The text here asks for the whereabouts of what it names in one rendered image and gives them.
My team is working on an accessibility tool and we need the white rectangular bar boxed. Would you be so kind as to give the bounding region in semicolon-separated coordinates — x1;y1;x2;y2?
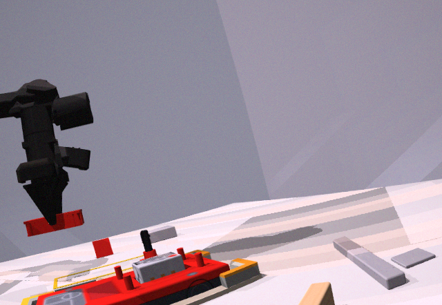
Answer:
333;236;406;290

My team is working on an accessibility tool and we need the tan rectangular block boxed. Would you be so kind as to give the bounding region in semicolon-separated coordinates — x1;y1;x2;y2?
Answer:
299;282;335;305

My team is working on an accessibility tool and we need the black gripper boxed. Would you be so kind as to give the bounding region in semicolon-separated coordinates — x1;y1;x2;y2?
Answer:
16;131;70;226

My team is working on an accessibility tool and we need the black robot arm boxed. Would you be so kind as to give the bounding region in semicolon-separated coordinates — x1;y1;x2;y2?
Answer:
0;79;93;170

